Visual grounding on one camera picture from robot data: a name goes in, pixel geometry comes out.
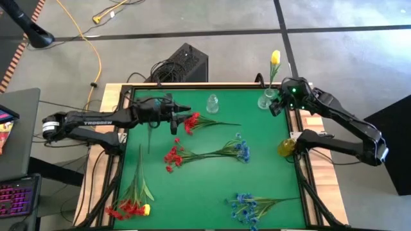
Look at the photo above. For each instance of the amber yellow glass vase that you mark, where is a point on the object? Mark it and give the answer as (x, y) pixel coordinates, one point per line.
(285, 147)

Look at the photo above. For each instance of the grey desk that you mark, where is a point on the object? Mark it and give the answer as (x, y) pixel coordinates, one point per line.
(22, 134)

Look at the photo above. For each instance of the colourful snack packet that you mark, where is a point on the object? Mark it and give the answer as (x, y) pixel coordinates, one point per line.
(4, 138)

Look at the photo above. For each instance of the black cabinet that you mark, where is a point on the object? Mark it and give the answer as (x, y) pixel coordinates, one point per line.
(395, 147)

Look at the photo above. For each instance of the black stand leg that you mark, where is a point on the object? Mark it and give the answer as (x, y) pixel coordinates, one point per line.
(35, 33)

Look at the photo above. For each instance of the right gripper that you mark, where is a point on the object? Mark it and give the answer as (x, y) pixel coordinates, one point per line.
(285, 102)

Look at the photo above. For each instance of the black aluminium table frame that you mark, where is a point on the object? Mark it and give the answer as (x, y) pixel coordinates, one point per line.
(224, 87)

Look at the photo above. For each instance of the orange striped mat edge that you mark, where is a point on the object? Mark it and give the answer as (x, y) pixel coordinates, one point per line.
(20, 54)

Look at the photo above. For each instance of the black computer mouse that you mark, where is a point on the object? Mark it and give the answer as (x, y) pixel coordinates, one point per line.
(17, 227)

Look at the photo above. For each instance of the tablet device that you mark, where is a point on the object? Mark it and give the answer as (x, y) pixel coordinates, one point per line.
(8, 115)

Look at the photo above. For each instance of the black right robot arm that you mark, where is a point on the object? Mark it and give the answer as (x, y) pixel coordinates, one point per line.
(346, 115)

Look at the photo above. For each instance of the backlit computer keyboard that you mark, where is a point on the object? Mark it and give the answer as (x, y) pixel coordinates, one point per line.
(17, 199)

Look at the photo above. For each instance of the green table mat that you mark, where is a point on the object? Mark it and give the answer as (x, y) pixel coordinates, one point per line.
(199, 186)

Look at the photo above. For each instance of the clear bulbous glass vase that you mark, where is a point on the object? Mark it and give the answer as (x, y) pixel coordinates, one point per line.
(265, 102)

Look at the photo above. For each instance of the clear ribbed glass vase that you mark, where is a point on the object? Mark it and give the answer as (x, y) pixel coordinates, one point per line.
(212, 104)

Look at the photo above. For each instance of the black computer tower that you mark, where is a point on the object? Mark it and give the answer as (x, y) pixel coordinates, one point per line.
(192, 61)

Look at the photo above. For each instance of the red artificial flower bunch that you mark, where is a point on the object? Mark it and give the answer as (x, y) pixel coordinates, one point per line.
(126, 205)
(175, 158)
(192, 122)

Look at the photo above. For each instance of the yellow artificial tulip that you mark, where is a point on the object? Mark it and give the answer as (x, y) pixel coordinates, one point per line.
(146, 210)
(275, 57)

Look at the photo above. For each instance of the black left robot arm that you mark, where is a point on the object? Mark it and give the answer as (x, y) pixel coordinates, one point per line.
(96, 122)

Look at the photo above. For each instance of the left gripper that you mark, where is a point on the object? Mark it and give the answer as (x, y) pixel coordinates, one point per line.
(144, 112)

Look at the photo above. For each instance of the black desk base bar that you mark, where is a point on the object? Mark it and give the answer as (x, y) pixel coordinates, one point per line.
(57, 171)

